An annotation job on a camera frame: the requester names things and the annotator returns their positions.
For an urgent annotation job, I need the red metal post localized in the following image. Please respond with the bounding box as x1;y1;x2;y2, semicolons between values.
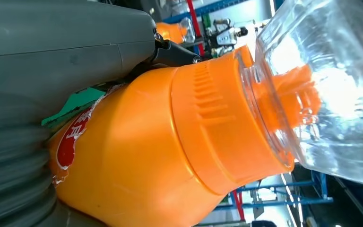
186;0;207;56

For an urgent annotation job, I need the blue metal rack frame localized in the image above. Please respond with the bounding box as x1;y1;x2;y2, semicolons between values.
214;170;334;221

